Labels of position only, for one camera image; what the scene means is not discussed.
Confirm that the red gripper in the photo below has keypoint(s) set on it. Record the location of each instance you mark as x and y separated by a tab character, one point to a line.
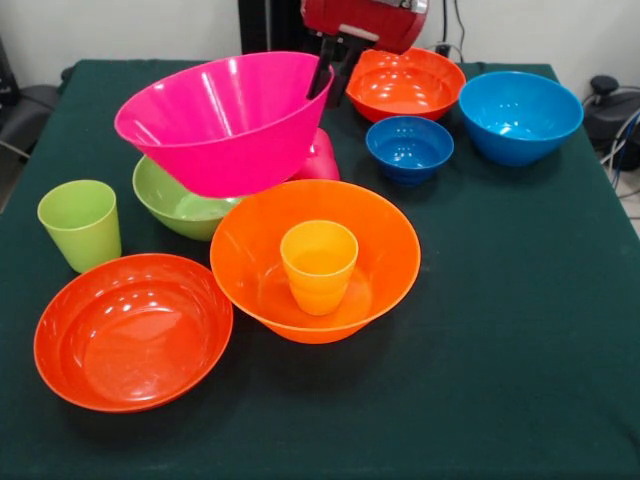
370	20

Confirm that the red-orange bowl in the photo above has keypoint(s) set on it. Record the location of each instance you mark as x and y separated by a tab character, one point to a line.
130	335
405	85

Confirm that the large pink bowl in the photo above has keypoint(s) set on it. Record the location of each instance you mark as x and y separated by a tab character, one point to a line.
225	135

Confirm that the large orange bowl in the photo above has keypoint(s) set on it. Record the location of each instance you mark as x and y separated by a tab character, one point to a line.
240	250

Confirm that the yellow cup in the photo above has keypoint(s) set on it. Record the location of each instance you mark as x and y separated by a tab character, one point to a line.
320	275

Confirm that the raspberry red cup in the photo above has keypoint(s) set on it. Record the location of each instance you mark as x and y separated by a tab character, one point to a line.
322	160

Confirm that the small dark blue bowl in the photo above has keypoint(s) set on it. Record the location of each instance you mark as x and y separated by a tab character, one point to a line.
409	150

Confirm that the light blue bowl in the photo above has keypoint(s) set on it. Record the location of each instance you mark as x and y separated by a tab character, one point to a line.
520	117

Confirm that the green bowl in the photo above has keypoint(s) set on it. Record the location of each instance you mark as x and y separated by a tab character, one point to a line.
170	205

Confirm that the light green cup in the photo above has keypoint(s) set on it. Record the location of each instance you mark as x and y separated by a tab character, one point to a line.
80	230

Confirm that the dark green table cloth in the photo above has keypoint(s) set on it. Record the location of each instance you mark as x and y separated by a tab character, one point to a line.
500	350

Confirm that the black equipment box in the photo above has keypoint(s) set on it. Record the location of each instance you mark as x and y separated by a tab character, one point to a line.
6	75

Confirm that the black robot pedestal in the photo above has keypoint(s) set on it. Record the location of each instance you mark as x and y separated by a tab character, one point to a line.
270	25

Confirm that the black pedestal foot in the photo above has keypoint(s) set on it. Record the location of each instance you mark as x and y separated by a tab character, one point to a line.
610	110
25	115

